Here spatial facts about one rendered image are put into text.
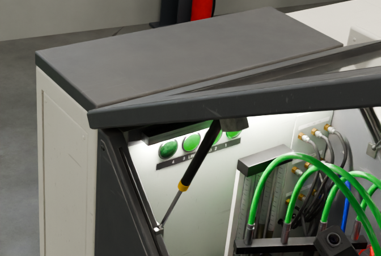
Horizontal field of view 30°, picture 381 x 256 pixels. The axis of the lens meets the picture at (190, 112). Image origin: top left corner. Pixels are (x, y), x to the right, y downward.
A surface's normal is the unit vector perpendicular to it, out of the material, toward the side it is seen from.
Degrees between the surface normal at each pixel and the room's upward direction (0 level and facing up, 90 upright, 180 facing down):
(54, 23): 90
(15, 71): 0
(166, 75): 0
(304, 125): 90
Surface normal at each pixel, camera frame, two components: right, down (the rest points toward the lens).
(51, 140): -0.81, 0.22
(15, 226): 0.09, -0.87
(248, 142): 0.58, 0.44
